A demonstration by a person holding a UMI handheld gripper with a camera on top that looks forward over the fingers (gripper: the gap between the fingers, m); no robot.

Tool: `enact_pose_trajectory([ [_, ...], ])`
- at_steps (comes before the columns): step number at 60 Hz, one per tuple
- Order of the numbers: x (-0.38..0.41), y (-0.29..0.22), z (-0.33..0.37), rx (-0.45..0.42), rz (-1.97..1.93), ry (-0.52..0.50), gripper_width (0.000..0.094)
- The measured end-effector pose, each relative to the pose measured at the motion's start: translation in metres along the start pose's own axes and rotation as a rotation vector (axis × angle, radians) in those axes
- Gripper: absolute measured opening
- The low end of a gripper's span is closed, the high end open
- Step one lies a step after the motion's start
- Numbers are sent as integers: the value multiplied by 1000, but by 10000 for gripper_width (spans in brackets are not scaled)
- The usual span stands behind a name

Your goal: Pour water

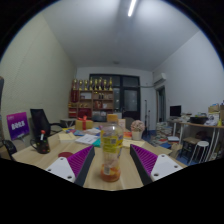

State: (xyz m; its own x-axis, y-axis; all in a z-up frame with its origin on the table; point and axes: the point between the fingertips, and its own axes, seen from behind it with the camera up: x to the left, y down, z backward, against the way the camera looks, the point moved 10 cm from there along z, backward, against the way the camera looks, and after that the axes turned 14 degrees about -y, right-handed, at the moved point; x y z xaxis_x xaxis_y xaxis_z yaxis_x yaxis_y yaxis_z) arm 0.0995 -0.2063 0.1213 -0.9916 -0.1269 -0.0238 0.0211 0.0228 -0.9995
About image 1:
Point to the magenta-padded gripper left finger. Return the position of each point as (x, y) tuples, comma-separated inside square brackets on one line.
[(63, 168)]

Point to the cream carton box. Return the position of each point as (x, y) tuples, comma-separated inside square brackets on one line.
[(122, 124)]

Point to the black chair backrest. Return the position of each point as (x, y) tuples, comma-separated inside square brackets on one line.
[(10, 146)]

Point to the white open booklet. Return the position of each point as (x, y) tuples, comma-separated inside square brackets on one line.
[(86, 139)]

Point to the teal book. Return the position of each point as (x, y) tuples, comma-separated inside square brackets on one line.
[(97, 143)]

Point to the orange box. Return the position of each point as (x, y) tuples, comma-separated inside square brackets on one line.
[(112, 118)]

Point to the blue book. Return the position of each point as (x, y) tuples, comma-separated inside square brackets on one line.
[(78, 133)]

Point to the white round stool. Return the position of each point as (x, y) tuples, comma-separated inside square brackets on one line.
[(201, 144)]

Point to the black bag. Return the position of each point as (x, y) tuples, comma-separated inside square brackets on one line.
[(199, 120)]

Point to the yellow notepad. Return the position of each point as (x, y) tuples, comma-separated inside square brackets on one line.
[(66, 137), (133, 143)]

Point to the purple sign with white print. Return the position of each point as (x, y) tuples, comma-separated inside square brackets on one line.
[(17, 125)]

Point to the pink flowers in white pot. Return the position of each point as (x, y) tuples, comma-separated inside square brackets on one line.
[(137, 128)]

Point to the cardboard box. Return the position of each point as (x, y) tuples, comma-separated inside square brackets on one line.
[(214, 109)]

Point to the orange book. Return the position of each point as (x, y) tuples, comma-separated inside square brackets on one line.
[(128, 134)]

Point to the black mug with coloured dots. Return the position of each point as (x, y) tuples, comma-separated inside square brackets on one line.
[(42, 146)]

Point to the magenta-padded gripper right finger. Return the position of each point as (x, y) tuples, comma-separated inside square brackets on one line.
[(163, 165)]

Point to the small white table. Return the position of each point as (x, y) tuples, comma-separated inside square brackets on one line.
[(67, 121)]

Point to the stack of books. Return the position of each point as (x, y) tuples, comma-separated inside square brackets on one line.
[(164, 131)]

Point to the yellow-capped clear drink bottle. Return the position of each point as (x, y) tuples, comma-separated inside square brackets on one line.
[(111, 146)]

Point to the red-tipped stirrer stick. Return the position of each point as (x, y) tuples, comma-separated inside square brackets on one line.
[(42, 133)]

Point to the ceiling tube light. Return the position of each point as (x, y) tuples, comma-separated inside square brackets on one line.
[(132, 8)]

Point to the white wall air conditioner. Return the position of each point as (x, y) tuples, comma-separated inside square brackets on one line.
[(160, 79)]

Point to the wooden side desk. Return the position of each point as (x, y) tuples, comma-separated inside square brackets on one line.
[(200, 126)]

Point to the wooden shelf unit with trophies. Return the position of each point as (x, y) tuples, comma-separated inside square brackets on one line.
[(91, 103)]

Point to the computer monitor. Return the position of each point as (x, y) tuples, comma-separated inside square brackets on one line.
[(175, 111)]

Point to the yellow gift box red ribbon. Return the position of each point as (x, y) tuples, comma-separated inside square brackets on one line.
[(83, 124)]

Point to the black office chair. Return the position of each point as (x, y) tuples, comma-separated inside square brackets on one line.
[(39, 121)]

